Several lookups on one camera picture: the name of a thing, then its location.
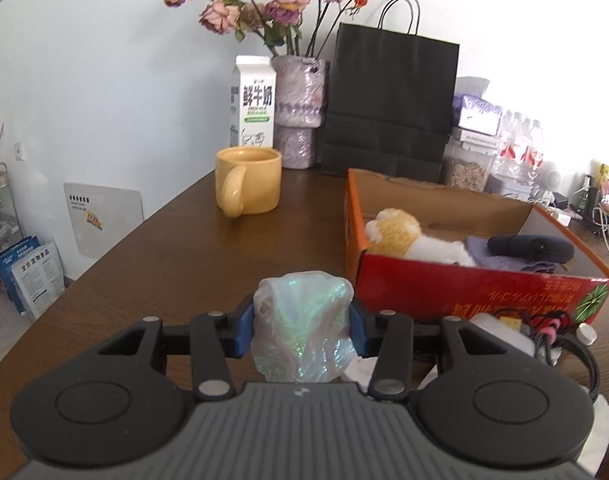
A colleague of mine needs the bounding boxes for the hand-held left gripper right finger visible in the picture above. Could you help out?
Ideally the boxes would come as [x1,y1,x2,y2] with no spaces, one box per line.
[352,300,530,402]

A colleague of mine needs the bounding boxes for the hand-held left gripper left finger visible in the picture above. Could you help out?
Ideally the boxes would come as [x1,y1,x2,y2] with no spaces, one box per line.
[97,294,256,402]

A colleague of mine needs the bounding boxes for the iridescent plastic bag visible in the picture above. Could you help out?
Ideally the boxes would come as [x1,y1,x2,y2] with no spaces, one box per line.
[252,270,358,385]

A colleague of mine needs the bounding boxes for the red cardboard box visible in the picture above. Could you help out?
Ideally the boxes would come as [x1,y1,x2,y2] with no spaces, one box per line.
[345,168,609,325]

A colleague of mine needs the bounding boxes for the yellow white plush sheep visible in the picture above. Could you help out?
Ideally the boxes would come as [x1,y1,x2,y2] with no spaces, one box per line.
[365,208,478,267]

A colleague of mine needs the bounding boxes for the white plastic swab container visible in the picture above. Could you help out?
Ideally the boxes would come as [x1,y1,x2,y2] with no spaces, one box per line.
[467,312,535,361]

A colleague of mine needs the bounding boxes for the blue cloth pouch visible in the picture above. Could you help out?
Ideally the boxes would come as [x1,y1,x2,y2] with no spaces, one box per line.
[466,236,558,274]

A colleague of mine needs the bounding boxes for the black zip case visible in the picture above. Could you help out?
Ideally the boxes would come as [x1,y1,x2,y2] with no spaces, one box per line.
[486,233,575,265]

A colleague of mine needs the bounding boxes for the white padded cloth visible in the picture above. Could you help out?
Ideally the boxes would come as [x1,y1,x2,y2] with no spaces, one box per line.
[345,357,609,477]

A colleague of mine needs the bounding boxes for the yellow mug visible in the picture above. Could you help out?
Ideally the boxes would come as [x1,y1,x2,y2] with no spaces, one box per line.
[215,147,283,218]

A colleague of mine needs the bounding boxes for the white sign board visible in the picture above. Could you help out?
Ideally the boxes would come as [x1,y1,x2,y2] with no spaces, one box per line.
[63,182,145,261]

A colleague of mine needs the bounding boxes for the clear seed storage jar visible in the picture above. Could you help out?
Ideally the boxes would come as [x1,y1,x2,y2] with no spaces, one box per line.
[442,135,500,192]

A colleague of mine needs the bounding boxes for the grey tin box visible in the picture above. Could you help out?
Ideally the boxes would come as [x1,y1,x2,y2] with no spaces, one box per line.
[487,172,533,201]

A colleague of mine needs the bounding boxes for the blue and white bags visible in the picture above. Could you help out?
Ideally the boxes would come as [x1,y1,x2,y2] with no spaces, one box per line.
[12,241,66,321]

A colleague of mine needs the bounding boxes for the white green milk carton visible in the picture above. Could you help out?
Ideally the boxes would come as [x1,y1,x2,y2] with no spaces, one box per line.
[229,56,278,150]

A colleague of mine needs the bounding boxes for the black paper bag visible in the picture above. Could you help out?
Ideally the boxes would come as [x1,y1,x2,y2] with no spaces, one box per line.
[319,0,460,184]

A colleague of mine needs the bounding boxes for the white round desk fan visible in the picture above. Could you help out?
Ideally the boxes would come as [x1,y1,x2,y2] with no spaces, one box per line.
[535,162,563,203]

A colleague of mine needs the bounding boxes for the purple wrapped vase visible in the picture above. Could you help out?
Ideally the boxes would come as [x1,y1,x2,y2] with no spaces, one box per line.
[270,55,330,170]

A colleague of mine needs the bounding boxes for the blue printed pamphlet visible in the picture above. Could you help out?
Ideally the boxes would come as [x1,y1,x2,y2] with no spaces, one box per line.
[0,235,41,311]

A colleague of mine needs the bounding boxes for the water bottles pack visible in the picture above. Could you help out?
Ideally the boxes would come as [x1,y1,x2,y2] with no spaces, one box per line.
[512,112,530,181]

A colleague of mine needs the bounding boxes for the purple tissue pack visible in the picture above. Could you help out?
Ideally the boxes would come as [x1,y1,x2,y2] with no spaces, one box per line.
[452,76,503,136]

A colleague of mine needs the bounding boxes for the small green bottle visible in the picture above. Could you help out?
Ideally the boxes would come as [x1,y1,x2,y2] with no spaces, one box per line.
[579,175,603,217]

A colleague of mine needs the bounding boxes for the black braided cable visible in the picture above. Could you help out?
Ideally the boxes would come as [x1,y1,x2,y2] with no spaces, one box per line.
[522,305,601,403]

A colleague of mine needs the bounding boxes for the wire rack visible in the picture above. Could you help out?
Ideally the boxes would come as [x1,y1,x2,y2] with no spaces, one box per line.
[0,162,23,261]

